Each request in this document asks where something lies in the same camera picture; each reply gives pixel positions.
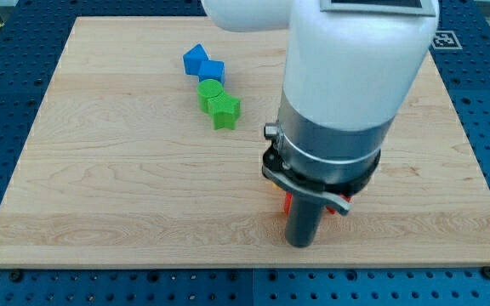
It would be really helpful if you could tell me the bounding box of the blue cube block upper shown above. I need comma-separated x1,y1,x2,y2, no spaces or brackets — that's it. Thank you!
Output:
182,43,209,75

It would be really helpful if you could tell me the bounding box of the wooden board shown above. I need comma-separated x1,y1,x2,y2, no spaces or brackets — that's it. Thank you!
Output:
0,17,490,269

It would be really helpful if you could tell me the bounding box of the green cylinder block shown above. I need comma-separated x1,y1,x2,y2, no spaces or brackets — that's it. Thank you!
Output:
197,79,224,113

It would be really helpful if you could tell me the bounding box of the blue cube block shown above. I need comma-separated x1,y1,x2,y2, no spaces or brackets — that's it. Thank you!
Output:
182,43,209,75
197,60,225,84

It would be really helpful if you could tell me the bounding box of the green star block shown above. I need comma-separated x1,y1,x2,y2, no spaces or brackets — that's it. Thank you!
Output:
208,92,241,130

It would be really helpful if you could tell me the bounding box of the blue cube block lower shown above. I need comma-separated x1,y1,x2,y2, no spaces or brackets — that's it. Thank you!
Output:
197,60,225,84

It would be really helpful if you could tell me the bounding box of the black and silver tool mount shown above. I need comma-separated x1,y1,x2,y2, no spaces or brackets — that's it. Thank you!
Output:
262,93,392,215

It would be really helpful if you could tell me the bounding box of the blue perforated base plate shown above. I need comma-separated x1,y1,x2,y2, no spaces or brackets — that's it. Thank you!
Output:
0,0,490,305

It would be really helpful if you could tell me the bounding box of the red hexagon block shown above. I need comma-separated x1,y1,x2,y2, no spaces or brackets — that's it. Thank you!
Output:
283,192,351,215

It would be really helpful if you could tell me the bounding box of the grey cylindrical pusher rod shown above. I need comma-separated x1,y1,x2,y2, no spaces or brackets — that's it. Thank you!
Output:
285,195,325,247

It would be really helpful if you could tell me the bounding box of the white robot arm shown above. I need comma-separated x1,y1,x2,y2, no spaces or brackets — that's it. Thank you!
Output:
202,0,440,247

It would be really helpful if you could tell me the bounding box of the white fiducial marker tag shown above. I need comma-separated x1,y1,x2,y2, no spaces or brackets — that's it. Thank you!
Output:
431,30,462,50

